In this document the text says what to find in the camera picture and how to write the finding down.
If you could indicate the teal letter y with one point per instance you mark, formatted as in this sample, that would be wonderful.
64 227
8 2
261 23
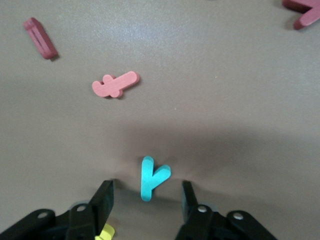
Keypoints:
147 180

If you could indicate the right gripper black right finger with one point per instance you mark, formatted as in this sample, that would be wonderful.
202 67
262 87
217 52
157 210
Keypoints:
205 225

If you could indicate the maroon letter l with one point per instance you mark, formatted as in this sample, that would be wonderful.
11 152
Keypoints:
41 40

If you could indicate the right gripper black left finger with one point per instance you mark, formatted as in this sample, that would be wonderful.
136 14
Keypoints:
82 225

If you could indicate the yellow letter s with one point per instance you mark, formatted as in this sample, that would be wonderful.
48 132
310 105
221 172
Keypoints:
107 232

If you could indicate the maroon letter h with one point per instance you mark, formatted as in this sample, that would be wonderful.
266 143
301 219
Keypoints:
307 18

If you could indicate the pink letter f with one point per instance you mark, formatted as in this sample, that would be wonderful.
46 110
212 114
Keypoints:
112 86

